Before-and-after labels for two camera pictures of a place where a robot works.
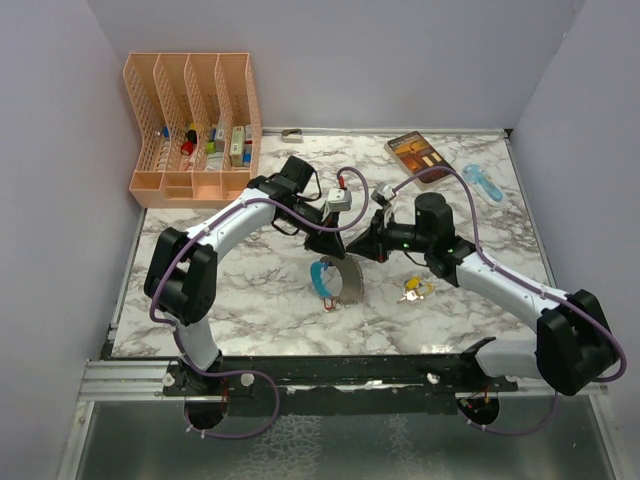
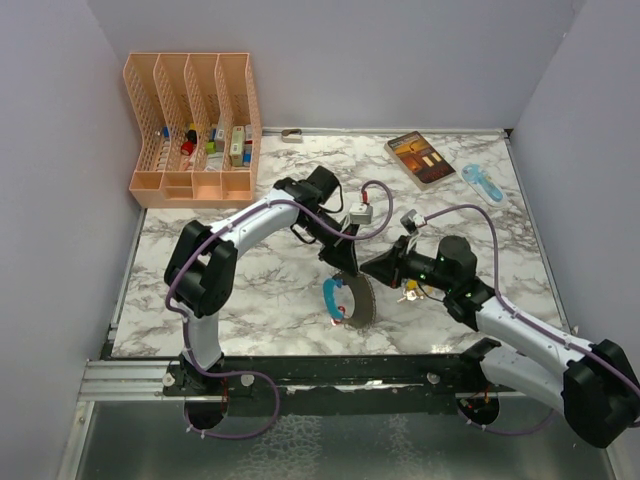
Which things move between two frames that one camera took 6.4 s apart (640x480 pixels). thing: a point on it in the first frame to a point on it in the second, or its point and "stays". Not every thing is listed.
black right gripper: [373, 244] to [390, 267]
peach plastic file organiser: [198, 122] stays
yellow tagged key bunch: [414, 289] stays
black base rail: [335, 386] stays
